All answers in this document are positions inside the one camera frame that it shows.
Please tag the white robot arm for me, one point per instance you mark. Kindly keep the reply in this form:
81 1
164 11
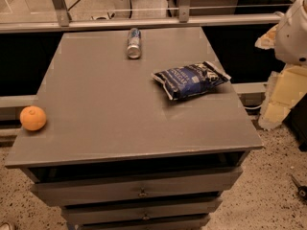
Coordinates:
291 35

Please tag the silver blue redbull can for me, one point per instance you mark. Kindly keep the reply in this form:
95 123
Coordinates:
134 43

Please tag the grey drawer cabinet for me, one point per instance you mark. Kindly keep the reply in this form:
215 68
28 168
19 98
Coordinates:
107 117

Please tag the blue chip bag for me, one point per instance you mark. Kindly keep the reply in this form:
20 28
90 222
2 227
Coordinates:
190 80

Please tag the middle grey drawer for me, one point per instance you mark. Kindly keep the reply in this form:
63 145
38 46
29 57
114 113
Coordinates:
143 211

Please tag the grey drawer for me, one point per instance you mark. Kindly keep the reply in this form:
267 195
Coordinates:
136 187
171 223
143 211

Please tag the bottom grey drawer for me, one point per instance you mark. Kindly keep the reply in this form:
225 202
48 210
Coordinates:
171 223

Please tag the orange fruit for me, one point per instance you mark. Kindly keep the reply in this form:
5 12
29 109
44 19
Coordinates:
33 118

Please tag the top grey drawer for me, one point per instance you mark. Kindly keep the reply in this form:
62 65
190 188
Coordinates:
136 187

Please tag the black tool on floor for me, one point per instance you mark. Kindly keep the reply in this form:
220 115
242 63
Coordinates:
301 190

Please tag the metal railing frame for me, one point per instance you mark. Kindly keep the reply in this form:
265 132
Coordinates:
34 16

